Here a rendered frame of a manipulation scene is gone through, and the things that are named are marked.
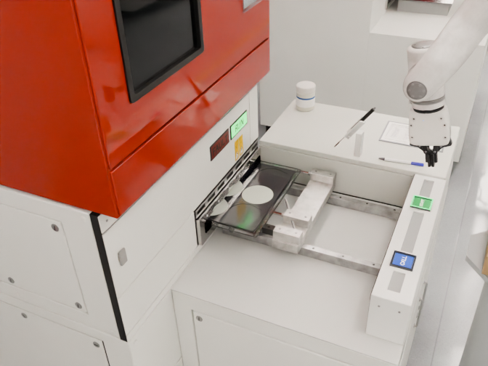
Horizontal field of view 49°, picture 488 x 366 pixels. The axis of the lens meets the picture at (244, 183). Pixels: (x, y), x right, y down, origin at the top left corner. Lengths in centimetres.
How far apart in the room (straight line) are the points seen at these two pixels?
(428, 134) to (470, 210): 186
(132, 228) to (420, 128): 77
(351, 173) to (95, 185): 95
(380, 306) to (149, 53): 78
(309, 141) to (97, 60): 103
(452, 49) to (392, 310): 61
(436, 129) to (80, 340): 109
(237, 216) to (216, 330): 34
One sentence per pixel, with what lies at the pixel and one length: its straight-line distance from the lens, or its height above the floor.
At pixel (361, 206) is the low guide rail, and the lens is 178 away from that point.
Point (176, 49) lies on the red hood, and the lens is 122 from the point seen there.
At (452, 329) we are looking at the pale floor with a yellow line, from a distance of 262.
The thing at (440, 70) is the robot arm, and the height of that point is 141.
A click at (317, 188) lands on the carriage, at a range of 178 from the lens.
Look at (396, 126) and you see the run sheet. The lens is 199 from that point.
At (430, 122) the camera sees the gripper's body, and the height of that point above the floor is 124.
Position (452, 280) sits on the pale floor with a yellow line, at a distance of 284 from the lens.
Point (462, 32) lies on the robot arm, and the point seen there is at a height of 148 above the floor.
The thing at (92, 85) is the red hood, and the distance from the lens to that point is 99.
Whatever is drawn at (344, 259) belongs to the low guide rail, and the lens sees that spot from 157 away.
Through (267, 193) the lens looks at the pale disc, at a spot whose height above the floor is 90.
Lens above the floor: 191
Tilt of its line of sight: 35 degrees down
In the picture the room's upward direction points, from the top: 2 degrees counter-clockwise
